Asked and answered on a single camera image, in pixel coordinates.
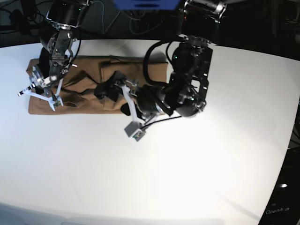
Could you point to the brown T-shirt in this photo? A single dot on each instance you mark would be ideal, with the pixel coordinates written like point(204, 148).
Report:
point(77, 91)

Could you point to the black OpenArm base plate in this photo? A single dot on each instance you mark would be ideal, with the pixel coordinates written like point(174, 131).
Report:
point(283, 207)

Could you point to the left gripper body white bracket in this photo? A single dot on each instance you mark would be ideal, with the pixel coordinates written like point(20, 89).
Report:
point(145, 104)

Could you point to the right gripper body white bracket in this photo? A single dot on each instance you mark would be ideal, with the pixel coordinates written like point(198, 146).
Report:
point(46, 89)

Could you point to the blue box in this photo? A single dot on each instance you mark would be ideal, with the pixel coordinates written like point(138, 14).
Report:
point(146, 4)

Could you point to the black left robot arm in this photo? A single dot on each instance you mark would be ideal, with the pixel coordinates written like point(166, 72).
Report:
point(185, 92)

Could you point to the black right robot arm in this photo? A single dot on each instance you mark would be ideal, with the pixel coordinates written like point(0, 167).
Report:
point(56, 57)

